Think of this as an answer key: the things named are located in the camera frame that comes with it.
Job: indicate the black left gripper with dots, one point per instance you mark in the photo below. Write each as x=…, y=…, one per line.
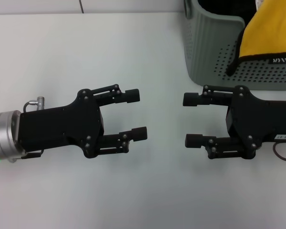
x=57, y=126

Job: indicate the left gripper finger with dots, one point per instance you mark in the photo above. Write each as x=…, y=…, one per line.
x=131, y=96
x=138, y=134

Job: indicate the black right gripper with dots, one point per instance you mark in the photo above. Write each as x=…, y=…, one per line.
x=257, y=119

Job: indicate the yellow and grey towel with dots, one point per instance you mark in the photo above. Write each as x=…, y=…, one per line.
x=267, y=33

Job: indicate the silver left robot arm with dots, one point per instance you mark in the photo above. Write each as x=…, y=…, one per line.
x=2, y=136

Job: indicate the grey-green perforated storage box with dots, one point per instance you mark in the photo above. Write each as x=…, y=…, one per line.
x=205, y=47

